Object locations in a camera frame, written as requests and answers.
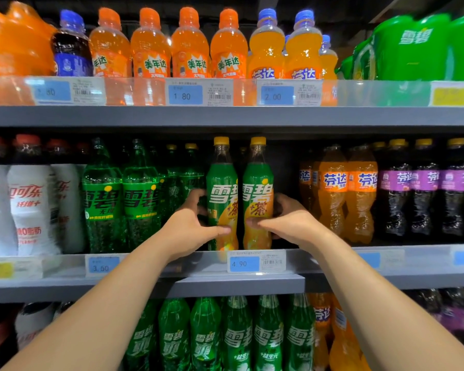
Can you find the row of green soda bottles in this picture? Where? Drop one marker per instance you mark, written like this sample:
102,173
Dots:
240,336

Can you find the person's right hand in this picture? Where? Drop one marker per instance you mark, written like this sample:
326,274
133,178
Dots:
298,226

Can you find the row of shelf price tags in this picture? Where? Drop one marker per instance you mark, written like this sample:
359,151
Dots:
185,94
244,263

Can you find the person's left forearm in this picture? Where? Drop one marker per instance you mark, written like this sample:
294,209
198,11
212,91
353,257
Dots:
93,313

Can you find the white cola bottle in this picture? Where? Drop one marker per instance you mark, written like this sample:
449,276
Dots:
32,320

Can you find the small orange bottle blue cap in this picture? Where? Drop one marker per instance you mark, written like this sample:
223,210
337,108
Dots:
329,61

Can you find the large cola bottle blue cap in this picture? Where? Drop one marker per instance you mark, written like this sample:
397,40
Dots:
72,58

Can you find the grey store shelving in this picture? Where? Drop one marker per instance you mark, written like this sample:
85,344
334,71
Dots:
216,117

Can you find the person's right forearm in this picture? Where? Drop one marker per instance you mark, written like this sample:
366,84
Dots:
394,305

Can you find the row of purple label bottles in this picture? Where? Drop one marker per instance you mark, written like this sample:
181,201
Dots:
452,313

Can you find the purple label bottle yellow cap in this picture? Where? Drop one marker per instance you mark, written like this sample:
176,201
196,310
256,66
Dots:
456,189
424,189
395,189

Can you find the person's left hand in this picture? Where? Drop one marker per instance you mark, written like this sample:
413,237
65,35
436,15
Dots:
189,232

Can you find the orange Fanta multipack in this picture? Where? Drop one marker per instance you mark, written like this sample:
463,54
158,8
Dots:
15,42

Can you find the green soda bottle yellow cap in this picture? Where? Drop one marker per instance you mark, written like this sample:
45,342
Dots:
258,189

